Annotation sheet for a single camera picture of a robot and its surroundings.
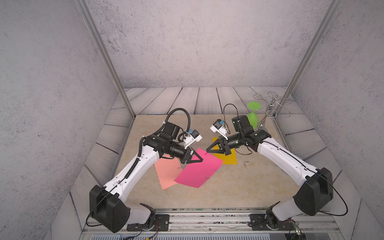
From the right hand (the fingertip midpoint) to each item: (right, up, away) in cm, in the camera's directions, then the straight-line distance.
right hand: (209, 151), depth 68 cm
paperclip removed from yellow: (+26, -11, +28) cm, 40 cm away
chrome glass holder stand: (+57, +25, +52) cm, 81 cm away
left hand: (-3, -4, -1) cm, 5 cm away
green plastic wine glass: (+29, +17, +25) cm, 42 cm away
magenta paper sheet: (-6, -11, +2) cm, 12 cm away
